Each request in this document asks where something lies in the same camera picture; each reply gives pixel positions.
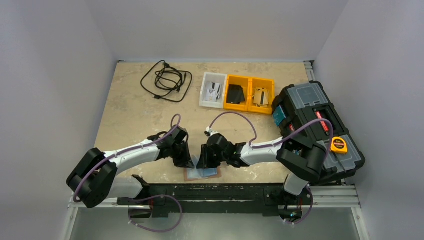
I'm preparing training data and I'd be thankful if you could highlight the pink leather card holder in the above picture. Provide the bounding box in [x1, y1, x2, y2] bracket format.
[184, 167, 222, 182]

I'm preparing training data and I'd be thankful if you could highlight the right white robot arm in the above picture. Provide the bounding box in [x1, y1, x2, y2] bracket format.
[196, 133, 328, 204]

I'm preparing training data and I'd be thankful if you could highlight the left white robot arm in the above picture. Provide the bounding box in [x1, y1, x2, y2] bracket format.
[66, 126, 195, 208]

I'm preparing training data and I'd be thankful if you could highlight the white cards stack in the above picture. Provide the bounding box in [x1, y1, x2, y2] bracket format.
[203, 81, 221, 102]

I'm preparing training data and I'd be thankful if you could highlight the black cards stack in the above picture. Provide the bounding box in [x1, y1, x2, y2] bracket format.
[226, 84, 245, 105]

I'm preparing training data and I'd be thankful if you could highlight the yellow bin with black cards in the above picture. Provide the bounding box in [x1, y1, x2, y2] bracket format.
[223, 74, 252, 112]

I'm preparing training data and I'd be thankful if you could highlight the tan cards stack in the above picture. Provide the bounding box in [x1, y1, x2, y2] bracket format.
[252, 87, 269, 108]

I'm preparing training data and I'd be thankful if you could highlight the yellow bin with tan cards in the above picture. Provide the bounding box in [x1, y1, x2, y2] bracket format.
[247, 77, 275, 115]

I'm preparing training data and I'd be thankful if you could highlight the white plastic bin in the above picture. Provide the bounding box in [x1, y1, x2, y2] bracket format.
[199, 72, 228, 109]

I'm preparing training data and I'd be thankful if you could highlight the blue packet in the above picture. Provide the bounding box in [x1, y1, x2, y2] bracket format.
[272, 105, 286, 126]

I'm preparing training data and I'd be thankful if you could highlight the black plastic toolbox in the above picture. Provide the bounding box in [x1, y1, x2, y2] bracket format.
[272, 81, 366, 186]

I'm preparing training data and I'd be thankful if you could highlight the yellow tape measure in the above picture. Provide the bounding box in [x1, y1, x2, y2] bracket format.
[330, 136, 348, 155]

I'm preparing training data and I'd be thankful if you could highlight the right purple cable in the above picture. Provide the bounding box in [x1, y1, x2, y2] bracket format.
[205, 111, 334, 162]

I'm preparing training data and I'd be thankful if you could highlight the purple cable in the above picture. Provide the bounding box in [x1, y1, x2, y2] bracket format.
[205, 111, 334, 162]
[72, 113, 182, 204]

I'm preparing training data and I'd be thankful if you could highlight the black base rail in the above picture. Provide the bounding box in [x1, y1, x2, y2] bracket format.
[117, 183, 314, 220]

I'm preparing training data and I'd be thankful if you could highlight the black coiled cable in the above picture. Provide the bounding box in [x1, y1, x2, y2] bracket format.
[140, 60, 193, 104]

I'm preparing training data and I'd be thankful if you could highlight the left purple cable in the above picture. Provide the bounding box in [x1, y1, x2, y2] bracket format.
[72, 113, 182, 204]

